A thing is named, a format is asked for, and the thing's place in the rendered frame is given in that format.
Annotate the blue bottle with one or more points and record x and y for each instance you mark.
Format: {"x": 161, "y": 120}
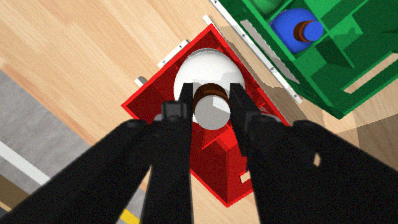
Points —
{"x": 297, "y": 28}

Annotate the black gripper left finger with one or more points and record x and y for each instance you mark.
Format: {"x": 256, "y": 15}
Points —
{"x": 97, "y": 186}

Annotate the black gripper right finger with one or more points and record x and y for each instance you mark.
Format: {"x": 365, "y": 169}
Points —
{"x": 286, "y": 182}

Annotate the green crate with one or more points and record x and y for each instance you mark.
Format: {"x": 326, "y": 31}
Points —
{"x": 368, "y": 34}

